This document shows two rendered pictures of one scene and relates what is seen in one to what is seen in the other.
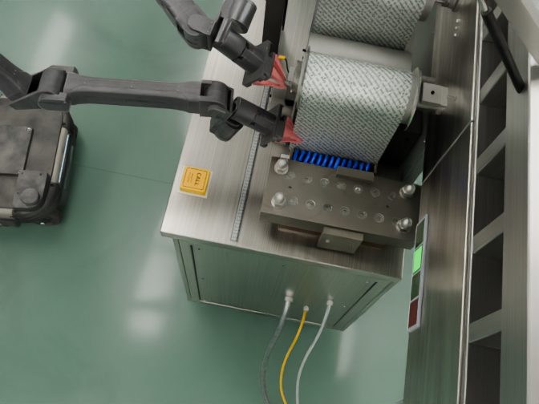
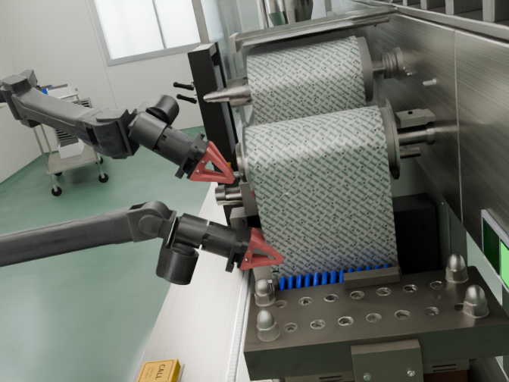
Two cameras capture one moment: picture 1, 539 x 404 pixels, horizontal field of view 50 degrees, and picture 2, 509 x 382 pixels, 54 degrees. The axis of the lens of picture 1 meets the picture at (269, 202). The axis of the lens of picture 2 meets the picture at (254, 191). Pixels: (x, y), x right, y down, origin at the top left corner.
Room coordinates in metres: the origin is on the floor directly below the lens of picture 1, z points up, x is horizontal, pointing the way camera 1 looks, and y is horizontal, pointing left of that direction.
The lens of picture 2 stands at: (-0.09, -0.14, 1.54)
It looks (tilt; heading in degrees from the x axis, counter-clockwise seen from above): 21 degrees down; 8
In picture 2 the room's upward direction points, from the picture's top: 12 degrees counter-clockwise
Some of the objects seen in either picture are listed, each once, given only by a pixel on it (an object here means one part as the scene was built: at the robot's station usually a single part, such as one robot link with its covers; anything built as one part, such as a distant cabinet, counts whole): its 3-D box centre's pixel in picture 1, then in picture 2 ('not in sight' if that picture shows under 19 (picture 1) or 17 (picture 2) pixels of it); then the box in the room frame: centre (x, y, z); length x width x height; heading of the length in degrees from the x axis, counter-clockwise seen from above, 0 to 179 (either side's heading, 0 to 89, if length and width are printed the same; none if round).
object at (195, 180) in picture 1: (195, 180); (157, 377); (0.63, 0.21, 0.91); 0.07 x 0.07 x 0.02; 0
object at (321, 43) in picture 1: (354, 66); not in sight; (0.91, -0.15, 1.17); 0.26 x 0.12 x 0.12; 90
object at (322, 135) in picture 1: (338, 140); (329, 235); (0.73, -0.14, 1.11); 0.23 x 0.01 x 0.18; 90
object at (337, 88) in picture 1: (352, 66); (319, 173); (0.92, -0.14, 1.16); 0.39 x 0.23 x 0.51; 0
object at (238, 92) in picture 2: not in sight; (242, 92); (1.04, 0.00, 1.33); 0.06 x 0.06 x 0.06; 0
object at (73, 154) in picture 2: not in sight; (66, 135); (4.97, 2.45, 0.51); 0.91 x 0.58 x 1.02; 24
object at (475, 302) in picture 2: (405, 224); (475, 299); (0.57, -0.34, 1.05); 0.04 x 0.04 x 0.04
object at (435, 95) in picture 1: (434, 94); (414, 116); (0.79, -0.32, 1.28); 0.06 x 0.05 x 0.02; 90
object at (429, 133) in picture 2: (426, 103); (411, 135); (0.79, -0.31, 1.25); 0.07 x 0.04 x 0.04; 90
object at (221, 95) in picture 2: not in sight; (217, 96); (1.04, 0.06, 1.33); 0.06 x 0.03 x 0.03; 90
